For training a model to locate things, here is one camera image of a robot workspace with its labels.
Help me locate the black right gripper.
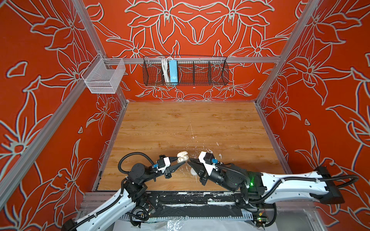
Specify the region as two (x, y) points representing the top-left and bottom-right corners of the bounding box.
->
(187, 158), (241, 195)

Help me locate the white round disc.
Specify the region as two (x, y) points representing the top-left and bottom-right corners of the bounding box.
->
(190, 169), (197, 176)

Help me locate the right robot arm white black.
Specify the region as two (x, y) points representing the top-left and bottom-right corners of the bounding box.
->
(188, 158), (359, 205)

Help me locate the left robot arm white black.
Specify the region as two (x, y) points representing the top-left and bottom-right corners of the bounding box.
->
(61, 151), (189, 231)

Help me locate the small green circuit board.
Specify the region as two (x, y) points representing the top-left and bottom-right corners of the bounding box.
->
(253, 215), (268, 227)

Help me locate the blue flat box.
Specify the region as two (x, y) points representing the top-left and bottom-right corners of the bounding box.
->
(169, 59), (178, 85)

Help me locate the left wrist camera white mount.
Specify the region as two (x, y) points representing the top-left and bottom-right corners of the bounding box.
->
(152, 155), (171, 172)

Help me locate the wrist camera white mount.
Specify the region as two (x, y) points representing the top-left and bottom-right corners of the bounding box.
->
(198, 152), (219, 175)
(152, 155), (171, 172)

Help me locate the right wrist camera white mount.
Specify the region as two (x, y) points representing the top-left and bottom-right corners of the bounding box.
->
(198, 152), (219, 175)

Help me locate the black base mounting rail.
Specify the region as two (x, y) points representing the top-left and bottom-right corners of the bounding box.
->
(127, 190), (275, 218)

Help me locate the black wire wall basket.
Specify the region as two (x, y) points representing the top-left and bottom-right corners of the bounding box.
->
(143, 55), (230, 87)

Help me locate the white coiled cable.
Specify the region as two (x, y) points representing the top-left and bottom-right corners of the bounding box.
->
(161, 57), (171, 85)

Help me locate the clear plastic wall bin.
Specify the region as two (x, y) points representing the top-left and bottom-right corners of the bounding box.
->
(82, 53), (126, 94)

